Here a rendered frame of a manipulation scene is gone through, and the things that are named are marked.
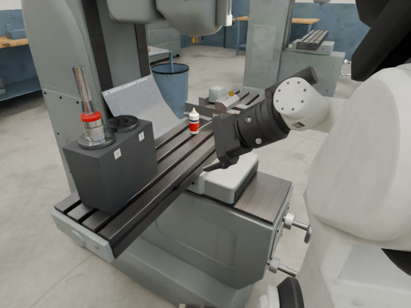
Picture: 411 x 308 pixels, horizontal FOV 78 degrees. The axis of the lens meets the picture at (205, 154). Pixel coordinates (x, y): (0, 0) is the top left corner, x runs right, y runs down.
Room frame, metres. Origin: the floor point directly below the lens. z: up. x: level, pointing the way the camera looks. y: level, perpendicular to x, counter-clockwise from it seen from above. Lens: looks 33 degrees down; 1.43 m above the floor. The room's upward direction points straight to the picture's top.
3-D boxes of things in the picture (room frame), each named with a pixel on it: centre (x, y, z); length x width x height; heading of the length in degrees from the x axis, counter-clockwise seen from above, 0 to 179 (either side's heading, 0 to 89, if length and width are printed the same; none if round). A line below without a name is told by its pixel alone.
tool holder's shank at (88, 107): (0.57, 0.28, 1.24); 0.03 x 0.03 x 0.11
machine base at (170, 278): (1.10, 0.25, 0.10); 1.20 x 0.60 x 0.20; 59
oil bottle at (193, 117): (0.98, 0.05, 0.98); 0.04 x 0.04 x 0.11
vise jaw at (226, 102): (1.09, -0.10, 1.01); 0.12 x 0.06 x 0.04; 147
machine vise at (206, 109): (1.11, -0.08, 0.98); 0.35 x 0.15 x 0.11; 57
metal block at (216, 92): (1.12, -0.05, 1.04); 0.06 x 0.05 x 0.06; 147
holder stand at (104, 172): (0.61, 0.26, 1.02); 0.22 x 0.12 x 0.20; 156
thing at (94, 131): (0.57, 0.28, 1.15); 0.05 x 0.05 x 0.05
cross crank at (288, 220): (0.72, -0.39, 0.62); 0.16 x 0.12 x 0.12; 59
